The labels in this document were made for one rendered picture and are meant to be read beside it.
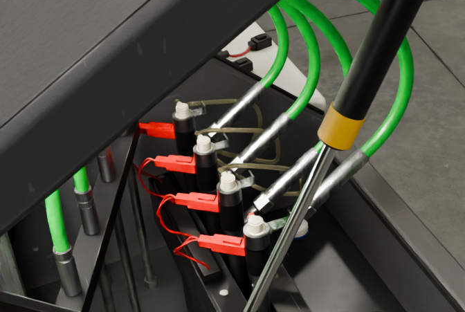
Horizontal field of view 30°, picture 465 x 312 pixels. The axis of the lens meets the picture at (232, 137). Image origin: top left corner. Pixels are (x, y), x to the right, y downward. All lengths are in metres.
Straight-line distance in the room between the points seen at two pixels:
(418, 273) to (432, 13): 2.56
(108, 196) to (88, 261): 0.10
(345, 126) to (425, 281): 0.70
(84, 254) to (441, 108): 2.24
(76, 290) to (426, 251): 0.46
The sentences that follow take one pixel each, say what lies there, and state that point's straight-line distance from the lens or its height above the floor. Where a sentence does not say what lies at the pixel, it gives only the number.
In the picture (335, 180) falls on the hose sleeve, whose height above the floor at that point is 1.14.
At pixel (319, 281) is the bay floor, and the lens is 1.25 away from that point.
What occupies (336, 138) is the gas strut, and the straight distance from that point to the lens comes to 0.45.
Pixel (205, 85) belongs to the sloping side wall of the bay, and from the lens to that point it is 1.18.
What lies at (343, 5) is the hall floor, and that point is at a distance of 3.68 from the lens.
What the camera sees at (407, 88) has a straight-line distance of 0.90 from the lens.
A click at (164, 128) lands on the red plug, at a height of 1.08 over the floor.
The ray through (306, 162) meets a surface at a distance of 1.00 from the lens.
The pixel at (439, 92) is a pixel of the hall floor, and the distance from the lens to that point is 3.14.
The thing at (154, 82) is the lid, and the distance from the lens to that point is 0.33.
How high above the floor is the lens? 1.73
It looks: 36 degrees down
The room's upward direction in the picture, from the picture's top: 5 degrees counter-clockwise
